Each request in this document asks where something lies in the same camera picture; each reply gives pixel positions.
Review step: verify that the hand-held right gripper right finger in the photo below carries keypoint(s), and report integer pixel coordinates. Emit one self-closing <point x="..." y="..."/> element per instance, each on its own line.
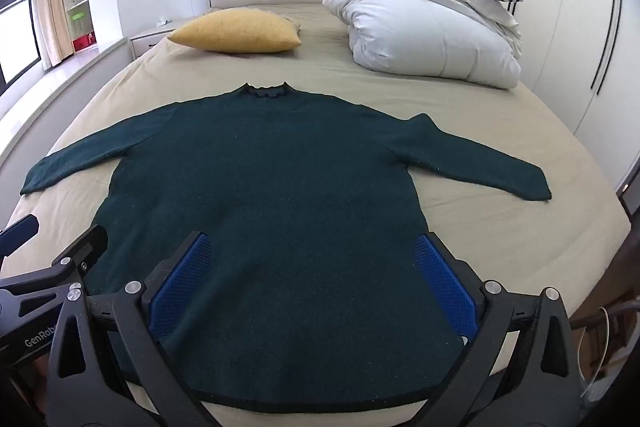
<point x="442" y="282"/>

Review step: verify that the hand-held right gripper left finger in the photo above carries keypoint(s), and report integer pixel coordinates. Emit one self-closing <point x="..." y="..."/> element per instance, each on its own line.
<point x="182" y="279"/>

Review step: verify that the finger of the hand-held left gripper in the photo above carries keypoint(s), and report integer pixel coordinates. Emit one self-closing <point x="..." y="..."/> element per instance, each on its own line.
<point x="87" y="249"/>
<point x="17" y="237"/>

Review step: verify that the dark green sweater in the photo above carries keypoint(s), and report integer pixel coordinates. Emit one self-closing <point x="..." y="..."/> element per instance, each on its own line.
<point x="275" y="182"/>

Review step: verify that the white window bench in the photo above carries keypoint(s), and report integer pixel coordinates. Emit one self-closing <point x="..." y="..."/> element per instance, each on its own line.
<point x="55" y="92"/>

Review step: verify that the black framed window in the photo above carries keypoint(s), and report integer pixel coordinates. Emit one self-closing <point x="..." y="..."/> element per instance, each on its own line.
<point x="17" y="32"/>

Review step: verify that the red box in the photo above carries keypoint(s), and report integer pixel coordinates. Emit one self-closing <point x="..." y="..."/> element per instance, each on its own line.
<point x="83" y="42"/>

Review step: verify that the white nightstand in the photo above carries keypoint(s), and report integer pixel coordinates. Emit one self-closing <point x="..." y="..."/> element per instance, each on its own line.
<point x="150" y="38"/>

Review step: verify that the green container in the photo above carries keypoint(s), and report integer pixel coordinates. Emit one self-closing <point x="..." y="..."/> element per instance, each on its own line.
<point x="78" y="16"/>

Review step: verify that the bed with beige sheet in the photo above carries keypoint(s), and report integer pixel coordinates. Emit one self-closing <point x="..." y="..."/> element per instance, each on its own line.
<point x="350" y="72"/>

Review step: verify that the white duvet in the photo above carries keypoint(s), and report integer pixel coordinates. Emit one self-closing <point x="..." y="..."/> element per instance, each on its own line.
<point x="425" y="37"/>

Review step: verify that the yellow pillow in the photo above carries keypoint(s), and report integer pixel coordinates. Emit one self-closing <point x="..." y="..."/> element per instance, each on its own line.
<point x="235" y="32"/>

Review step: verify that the white wardrobe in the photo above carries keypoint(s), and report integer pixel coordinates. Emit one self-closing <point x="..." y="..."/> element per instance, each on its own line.
<point x="565" y="17"/>

